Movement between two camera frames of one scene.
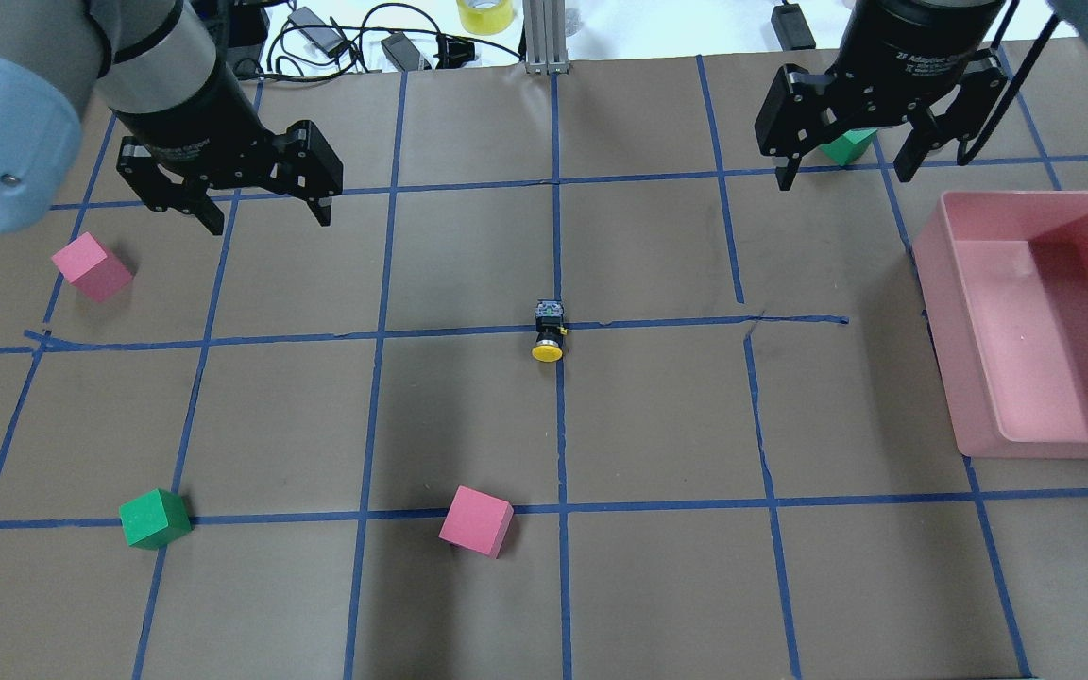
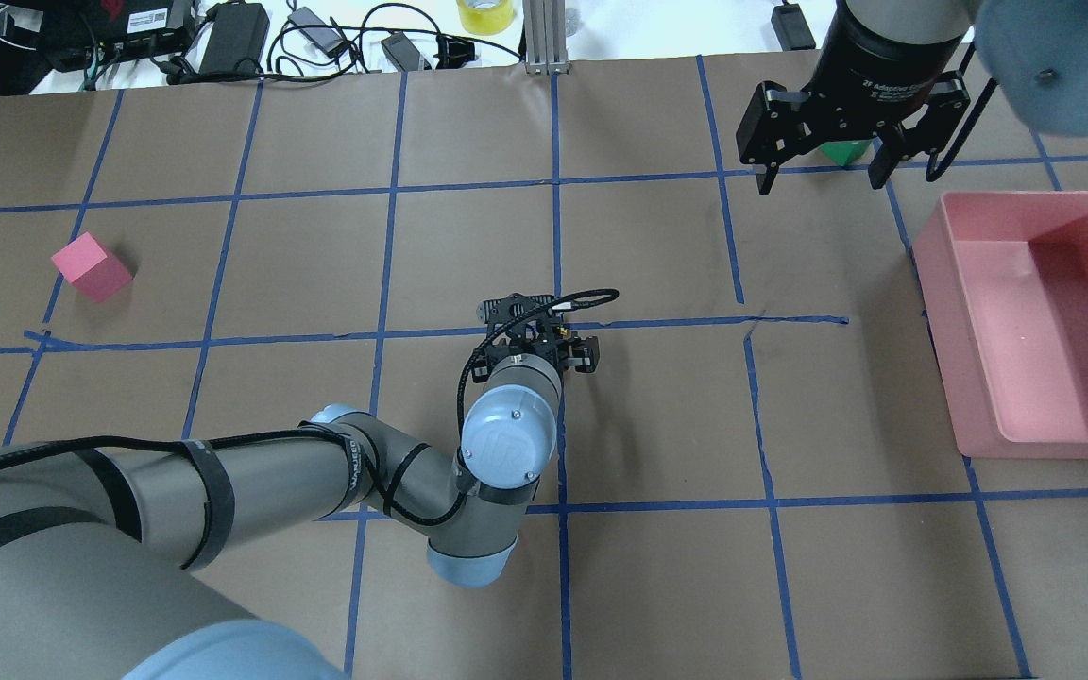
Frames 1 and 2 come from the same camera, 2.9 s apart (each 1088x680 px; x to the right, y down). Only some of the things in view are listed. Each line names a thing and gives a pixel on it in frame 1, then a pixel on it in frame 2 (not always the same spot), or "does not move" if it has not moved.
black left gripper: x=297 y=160 -> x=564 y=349
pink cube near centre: x=93 y=267 does not move
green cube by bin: x=850 y=145 does not move
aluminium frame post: x=545 y=37 does not move
